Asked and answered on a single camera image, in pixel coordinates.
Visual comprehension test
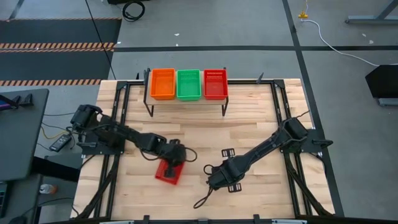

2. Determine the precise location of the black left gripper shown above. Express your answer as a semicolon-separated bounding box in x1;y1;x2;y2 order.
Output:
161;139;187;179

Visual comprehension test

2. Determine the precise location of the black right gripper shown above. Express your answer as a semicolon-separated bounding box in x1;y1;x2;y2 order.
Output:
206;148;246;193

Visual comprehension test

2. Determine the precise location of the red plastic basket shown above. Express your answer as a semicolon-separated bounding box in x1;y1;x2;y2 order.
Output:
154;159;185;186
203;68;229;101

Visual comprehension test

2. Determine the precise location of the orange plastic basket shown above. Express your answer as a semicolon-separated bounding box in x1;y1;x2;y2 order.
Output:
149;68;177;101

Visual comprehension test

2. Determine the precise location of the green plastic basket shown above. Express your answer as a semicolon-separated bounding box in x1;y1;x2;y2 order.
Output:
176;68;202;102

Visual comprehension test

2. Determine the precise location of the wooden shelf with black legs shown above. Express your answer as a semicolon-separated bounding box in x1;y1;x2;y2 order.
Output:
142;67;230;118

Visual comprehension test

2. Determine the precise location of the black power adapter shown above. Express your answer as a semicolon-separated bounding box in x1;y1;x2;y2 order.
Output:
49;133;73;152

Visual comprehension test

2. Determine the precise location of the white bottle with orange cap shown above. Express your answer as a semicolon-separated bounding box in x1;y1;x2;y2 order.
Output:
39;183;58;195

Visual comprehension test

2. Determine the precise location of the black desk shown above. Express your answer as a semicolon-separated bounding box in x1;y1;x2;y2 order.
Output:
0;88;50;182

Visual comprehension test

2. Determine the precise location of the black desk stand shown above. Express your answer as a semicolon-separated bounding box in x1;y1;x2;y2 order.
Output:
12;93;34;108

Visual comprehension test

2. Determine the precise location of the black hazard-striped floor mat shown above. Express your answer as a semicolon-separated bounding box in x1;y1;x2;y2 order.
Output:
0;17;123;87

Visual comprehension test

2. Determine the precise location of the black equipment base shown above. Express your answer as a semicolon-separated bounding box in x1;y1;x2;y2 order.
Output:
107;0;150;5

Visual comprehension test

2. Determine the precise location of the grey metal stand base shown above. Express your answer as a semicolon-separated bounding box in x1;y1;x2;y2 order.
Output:
344;0;398;25

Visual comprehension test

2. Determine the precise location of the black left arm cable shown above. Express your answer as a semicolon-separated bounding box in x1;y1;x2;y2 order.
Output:
183;146;198;163

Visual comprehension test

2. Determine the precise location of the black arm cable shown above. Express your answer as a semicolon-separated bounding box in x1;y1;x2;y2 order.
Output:
193;185;215;210
183;146;198;163

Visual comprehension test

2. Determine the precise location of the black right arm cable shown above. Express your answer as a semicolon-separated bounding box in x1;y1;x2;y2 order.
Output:
193;185;215;210

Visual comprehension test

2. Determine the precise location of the long thin black cable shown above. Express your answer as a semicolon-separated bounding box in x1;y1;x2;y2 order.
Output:
85;0;118;81

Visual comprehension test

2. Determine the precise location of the white floor cable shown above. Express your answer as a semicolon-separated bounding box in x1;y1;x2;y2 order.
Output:
300;18;380;68

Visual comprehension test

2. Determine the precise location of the coiled black cable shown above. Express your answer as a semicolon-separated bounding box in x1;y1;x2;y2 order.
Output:
122;1;146;22

